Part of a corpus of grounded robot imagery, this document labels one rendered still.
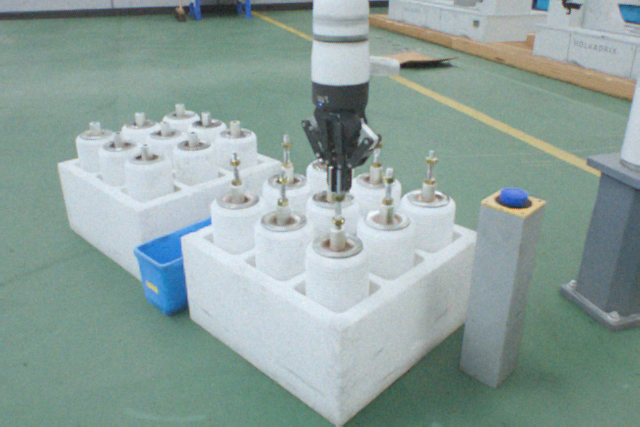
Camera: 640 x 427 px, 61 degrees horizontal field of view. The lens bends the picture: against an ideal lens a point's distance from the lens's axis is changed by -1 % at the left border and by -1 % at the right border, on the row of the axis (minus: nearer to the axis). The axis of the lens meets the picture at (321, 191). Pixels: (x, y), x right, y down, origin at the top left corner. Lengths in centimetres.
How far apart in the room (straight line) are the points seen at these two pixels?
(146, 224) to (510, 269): 71
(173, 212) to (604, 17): 282
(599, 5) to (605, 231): 251
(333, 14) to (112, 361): 70
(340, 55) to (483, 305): 45
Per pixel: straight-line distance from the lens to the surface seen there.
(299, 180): 105
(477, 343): 96
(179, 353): 104
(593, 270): 119
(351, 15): 69
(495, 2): 414
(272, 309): 87
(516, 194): 84
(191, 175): 125
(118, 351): 108
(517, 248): 84
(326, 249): 81
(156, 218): 118
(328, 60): 70
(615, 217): 113
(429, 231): 97
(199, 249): 99
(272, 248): 87
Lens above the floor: 65
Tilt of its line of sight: 23 degrees down
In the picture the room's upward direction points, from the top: straight up
